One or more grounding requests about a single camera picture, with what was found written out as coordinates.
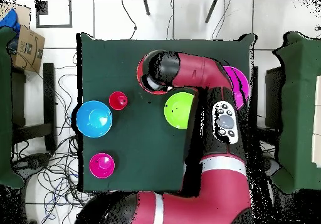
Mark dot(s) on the green bowl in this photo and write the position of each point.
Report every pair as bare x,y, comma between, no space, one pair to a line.
178,111

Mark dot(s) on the orange bowl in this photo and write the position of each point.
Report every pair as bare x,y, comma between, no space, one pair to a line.
140,68

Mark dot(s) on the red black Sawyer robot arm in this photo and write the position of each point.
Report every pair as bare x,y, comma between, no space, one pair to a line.
213,183

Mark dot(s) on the red cup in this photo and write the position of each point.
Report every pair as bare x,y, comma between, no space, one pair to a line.
116,101

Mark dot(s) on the large blue bowl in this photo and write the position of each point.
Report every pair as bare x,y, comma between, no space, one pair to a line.
94,118

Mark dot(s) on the dark green tablecloth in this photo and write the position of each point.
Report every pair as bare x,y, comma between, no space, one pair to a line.
112,58

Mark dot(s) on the small red bowl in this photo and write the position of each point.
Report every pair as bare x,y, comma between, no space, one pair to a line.
101,166

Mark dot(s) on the large pink bowl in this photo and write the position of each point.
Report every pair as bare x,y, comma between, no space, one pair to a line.
240,83

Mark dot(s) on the grey chair leg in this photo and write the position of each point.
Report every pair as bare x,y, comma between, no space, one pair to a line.
146,7
211,10

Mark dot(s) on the black metal stand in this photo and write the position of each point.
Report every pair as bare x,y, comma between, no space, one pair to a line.
273,96
49,96

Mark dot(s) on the green cloth covered table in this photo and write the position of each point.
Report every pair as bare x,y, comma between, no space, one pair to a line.
298,108
5,108

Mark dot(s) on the printed cardboard box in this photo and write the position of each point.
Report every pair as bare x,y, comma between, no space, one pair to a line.
27,48

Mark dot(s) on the white box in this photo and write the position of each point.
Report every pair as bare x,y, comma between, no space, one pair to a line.
317,108

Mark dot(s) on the plain cardboard box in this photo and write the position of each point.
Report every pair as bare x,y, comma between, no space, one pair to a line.
23,14

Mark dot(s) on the blue bag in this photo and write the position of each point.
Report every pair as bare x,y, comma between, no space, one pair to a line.
10,20

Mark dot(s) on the black pedestal foot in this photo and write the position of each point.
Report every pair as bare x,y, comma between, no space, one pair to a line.
30,162
273,166

